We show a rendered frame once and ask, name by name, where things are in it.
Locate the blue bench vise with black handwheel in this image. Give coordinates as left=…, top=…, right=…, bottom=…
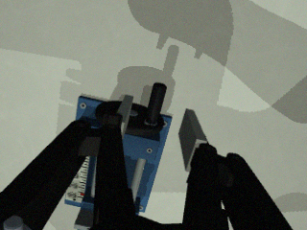
left=64, top=82, right=172, bottom=230

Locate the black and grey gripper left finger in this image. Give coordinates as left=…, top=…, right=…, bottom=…
left=0, top=95, right=138, bottom=230

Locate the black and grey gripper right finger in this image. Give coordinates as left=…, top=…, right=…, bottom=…
left=178, top=108, right=293, bottom=230

